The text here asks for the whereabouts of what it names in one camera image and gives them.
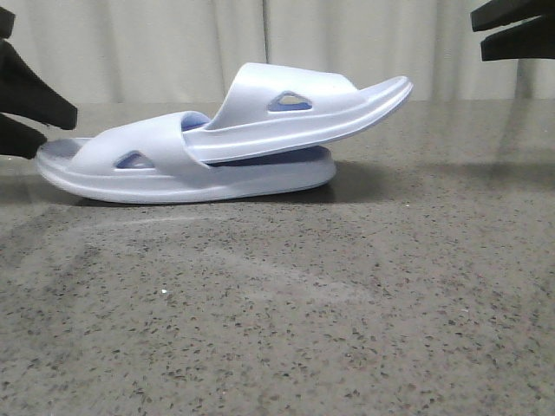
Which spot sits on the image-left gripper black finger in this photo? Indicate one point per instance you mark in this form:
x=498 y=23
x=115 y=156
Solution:
x=19 y=140
x=25 y=94

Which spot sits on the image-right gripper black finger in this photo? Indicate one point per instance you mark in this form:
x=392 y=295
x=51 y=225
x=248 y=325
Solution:
x=530 y=40
x=497 y=13

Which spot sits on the light blue slipper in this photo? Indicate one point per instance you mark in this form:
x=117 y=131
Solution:
x=272 y=109
x=151 y=162

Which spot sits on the pale grey-green curtain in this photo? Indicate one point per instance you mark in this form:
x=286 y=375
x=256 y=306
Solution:
x=190 y=51

